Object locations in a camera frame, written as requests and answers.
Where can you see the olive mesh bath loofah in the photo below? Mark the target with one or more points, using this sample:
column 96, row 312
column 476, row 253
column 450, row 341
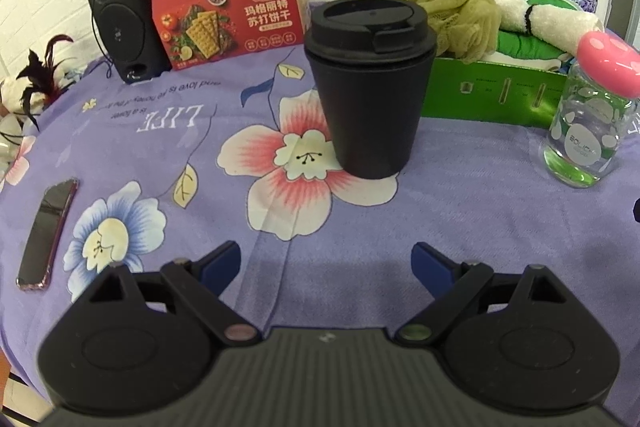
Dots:
column 450, row 2

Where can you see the red cracker box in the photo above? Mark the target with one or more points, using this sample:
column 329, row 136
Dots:
column 225, row 17

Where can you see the white towel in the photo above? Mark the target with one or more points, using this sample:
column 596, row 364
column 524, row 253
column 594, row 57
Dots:
column 550, row 24

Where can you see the glass jar with pink lid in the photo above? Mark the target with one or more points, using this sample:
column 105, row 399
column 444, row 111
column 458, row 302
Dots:
column 585, row 142

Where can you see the purple floral tablecloth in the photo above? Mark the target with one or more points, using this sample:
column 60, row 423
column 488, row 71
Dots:
column 200, row 217

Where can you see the black lidded cup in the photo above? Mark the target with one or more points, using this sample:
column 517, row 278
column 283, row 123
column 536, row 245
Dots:
column 370, row 107

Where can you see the dark feather ornament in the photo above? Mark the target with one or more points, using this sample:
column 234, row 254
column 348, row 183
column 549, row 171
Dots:
column 37, row 77

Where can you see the smartphone in pink case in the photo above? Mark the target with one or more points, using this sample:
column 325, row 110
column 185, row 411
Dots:
column 45, row 232

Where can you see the green cardboard box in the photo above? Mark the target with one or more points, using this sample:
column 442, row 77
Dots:
column 475, row 92

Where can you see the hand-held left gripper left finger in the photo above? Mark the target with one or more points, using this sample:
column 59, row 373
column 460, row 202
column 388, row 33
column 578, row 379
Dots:
column 220, row 264

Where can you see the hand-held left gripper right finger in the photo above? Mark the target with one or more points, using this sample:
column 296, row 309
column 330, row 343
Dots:
column 432, row 264

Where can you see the black speaker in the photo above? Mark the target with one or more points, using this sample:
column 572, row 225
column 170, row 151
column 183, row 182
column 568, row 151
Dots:
column 130, row 22

